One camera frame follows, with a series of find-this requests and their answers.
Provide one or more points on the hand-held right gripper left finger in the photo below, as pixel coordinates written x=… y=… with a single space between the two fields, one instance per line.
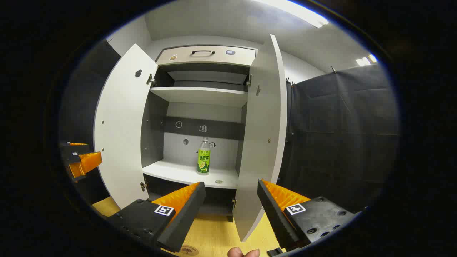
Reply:
x=185 y=217

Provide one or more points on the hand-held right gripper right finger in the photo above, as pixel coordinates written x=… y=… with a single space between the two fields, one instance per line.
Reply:
x=273 y=217

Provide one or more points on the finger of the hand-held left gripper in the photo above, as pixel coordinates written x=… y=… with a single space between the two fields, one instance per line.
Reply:
x=71 y=155
x=91 y=162

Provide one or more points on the white cabinet door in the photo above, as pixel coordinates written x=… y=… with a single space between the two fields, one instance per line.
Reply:
x=260 y=142
x=121 y=125

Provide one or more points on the green label drink bottle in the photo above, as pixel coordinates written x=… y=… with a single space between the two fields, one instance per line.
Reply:
x=203 y=160

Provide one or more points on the white cabinet floor shelf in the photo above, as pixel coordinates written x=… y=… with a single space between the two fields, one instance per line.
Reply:
x=171 y=171

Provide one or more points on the white and grey cabinet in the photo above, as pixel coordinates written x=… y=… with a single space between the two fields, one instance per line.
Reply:
x=153 y=135

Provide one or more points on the beige cabinet drawer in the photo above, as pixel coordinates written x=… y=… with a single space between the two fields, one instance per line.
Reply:
x=178 y=59

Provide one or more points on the black backdrop cloth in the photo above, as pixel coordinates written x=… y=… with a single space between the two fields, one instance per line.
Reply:
x=339 y=142

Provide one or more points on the small ceiling light panel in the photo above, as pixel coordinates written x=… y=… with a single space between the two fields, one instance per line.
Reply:
x=366 y=60

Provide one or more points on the long ceiling light panel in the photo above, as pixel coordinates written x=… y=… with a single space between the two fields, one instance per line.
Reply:
x=303 y=14

